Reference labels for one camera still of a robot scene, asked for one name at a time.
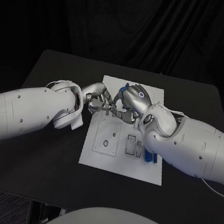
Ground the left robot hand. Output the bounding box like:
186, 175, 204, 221
77, 79, 121, 118

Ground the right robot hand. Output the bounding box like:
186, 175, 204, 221
108, 80, 156, 128

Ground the blue gear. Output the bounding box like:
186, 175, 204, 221
118, 81, 130, 96

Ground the white task board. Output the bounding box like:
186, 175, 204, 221
76, 73, 179, 187

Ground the white cable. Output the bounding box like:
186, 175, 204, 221
45, 77, 75, 93
198, 177, 224, 200
170, 110, 189, 118

